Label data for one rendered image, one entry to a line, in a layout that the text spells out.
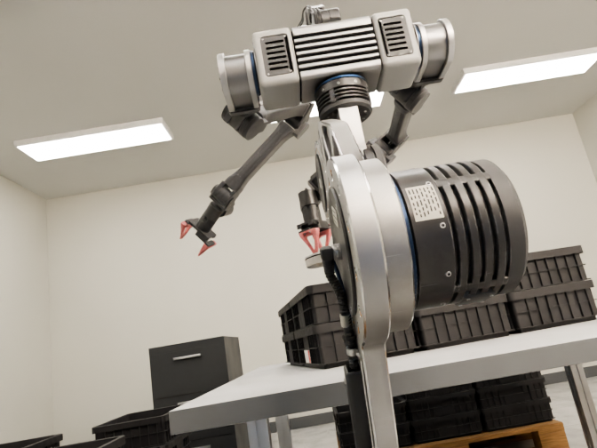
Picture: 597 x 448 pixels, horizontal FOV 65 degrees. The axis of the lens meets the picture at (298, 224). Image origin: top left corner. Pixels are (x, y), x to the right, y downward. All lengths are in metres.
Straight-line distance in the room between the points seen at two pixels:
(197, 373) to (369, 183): 2.47
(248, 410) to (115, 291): 4.49
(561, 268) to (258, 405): 1.10
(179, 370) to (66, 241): 3.03
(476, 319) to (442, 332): 0.11
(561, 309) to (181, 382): 2.07
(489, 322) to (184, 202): 4.21
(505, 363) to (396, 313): 0.44
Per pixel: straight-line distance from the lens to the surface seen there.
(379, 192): 0.52
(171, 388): 2.95
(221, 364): 2.88
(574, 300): 1.67
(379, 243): 0.49
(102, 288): 5.37
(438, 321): 1.43
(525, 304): 1.57
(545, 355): 0.98
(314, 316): 1.32
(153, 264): 5.22
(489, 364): 0.94
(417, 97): 1.43
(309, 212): 1.43
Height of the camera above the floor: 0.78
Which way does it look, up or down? 14 degrees up
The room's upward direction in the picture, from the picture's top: 10 degrees counter-clockwise
